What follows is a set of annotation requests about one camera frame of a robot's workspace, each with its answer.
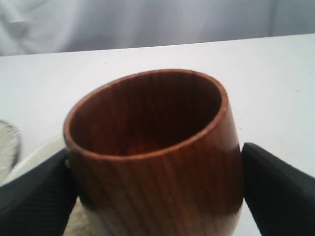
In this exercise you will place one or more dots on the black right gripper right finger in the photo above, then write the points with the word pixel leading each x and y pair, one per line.
pixel 281 198

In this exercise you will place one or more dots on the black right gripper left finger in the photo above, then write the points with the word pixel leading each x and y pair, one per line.
pixel 39 202

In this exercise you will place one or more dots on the white backdrop curtain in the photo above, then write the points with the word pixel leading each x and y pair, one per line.
pixel 53 26

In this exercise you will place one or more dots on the white bowl of rice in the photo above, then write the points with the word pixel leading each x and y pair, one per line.
pixel 77 224

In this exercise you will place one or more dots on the brown wooden cup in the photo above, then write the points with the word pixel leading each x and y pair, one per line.
pixel 157 154

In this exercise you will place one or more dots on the metal plate of rice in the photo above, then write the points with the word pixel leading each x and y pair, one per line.
pixel 10 148

